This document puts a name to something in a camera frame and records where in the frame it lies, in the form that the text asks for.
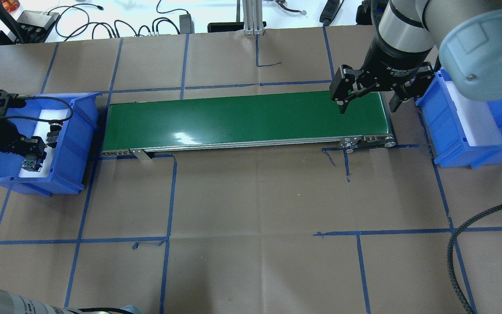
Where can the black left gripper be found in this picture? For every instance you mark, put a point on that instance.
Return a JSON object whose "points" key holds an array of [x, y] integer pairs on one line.
{"points": [[3, 138]]}

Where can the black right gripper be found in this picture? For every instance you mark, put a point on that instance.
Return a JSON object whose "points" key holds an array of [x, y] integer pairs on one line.
{"points": [[391, 61]]}

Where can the red push button switch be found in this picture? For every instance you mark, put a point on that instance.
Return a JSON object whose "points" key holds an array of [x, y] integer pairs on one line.
{"points": [[52, 135]]}

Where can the yellow push button switch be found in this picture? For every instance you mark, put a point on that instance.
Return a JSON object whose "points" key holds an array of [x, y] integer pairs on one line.
{"points": [[31, 164]]}

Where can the left blue plastic bin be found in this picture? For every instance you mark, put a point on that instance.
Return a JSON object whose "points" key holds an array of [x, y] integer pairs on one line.
{"points": [[64, 166]]}

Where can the blue plastic bin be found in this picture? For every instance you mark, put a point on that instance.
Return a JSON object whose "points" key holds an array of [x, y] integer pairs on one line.
{"points": [[64, 166], [447, 136]]}

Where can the green conveyor belt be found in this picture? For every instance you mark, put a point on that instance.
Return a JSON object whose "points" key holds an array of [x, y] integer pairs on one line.
{"points": [[139, 128]]}

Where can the right blue plastic bin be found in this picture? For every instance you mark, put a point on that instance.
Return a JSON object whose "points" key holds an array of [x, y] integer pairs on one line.
{"points": [[447, 136]]}

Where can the white foam pad right bin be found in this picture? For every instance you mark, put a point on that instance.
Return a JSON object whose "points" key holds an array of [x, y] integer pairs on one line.
{"points": [[476, 119]]}

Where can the black power adapter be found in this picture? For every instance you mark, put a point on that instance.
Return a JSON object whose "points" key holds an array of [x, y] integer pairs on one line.
{"points": [[186, 25]]}

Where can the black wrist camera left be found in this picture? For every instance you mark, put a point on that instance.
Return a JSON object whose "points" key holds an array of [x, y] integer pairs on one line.
{"points": [[10, 100]]}

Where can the aluminium frame post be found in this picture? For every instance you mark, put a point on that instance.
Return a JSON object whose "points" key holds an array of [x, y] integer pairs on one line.
{"points": [[252, 17]]}

